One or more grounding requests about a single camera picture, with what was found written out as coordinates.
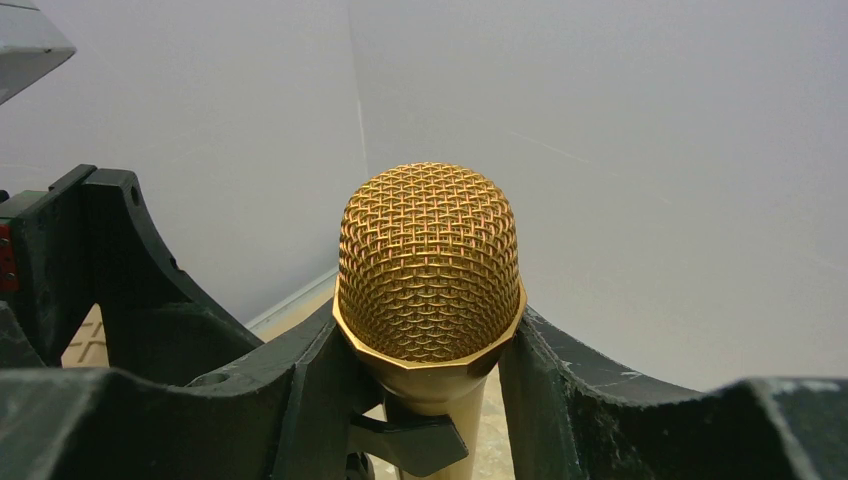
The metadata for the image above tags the black clip stand round base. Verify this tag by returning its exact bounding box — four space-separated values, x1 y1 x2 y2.
348 395 470 478

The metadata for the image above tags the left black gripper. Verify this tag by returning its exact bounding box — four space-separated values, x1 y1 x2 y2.
1 164 262 386

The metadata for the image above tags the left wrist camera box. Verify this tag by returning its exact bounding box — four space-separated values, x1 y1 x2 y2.
1 0 77 104

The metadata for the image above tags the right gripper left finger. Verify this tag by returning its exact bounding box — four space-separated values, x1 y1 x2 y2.
1 308 371 479

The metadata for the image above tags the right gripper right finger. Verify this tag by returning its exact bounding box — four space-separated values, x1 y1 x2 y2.
499 309 847 479

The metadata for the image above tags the gold microphone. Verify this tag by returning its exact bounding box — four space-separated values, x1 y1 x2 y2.
333 162 527 479

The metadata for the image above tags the tan hard case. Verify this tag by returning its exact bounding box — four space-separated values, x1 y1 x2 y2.
61 304 109 368

